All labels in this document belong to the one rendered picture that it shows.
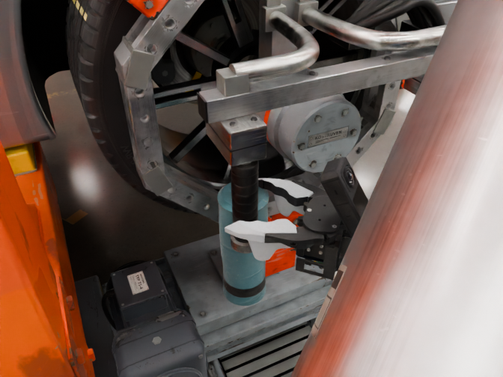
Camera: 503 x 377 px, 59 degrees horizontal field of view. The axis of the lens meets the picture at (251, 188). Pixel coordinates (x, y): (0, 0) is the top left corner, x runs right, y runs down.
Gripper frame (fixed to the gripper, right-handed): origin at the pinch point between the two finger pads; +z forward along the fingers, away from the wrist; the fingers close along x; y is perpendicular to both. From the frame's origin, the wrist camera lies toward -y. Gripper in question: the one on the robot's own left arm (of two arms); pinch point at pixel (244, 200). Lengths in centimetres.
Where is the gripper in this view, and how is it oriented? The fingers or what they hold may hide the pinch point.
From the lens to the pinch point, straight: 60.6
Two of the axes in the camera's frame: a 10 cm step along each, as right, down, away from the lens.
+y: 0.0, 7.9, 6.1
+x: 3.4, -5.8, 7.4
